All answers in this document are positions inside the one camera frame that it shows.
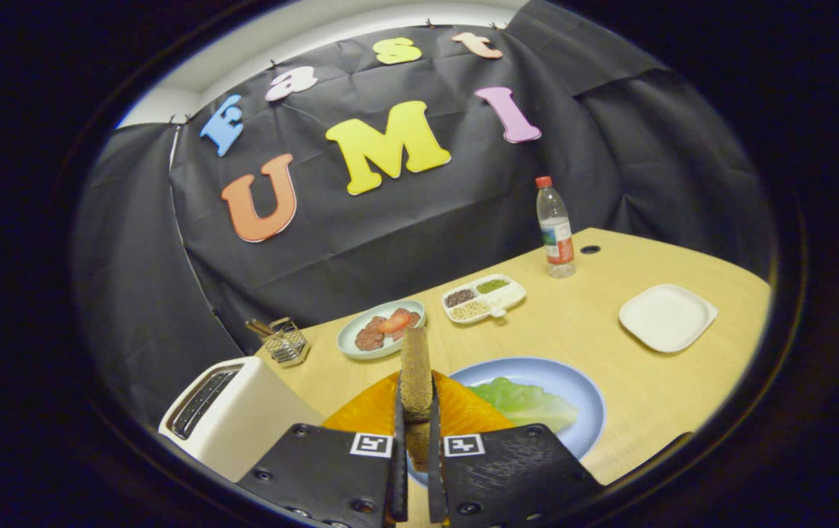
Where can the white divided condiment tray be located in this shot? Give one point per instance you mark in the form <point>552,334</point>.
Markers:
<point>507,297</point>

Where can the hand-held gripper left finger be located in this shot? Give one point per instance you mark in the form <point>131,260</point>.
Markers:
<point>331,477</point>

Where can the blue round plate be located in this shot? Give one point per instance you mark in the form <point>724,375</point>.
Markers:
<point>570,381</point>

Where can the red tomato slice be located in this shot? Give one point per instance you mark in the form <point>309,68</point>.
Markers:
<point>394,323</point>

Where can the black backdrop cloth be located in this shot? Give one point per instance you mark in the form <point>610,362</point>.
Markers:
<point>390,235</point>

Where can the white square plate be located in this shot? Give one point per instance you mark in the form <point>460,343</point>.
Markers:
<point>667,317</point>

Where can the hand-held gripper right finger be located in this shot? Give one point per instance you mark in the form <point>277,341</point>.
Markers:
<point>515,477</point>

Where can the green lettuce leaf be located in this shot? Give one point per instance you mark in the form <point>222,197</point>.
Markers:
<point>522,403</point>

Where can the brown bread slice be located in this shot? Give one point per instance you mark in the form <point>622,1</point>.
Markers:
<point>416,381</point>

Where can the pale green round plate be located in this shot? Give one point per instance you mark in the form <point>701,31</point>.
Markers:
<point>405,339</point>

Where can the clear red-capped water bottle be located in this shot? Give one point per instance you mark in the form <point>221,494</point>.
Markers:
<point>557,249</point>

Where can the white toaster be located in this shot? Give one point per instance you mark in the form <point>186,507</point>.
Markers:
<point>258,418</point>

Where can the brown meat patty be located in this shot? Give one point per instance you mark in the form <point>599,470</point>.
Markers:
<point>369,339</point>

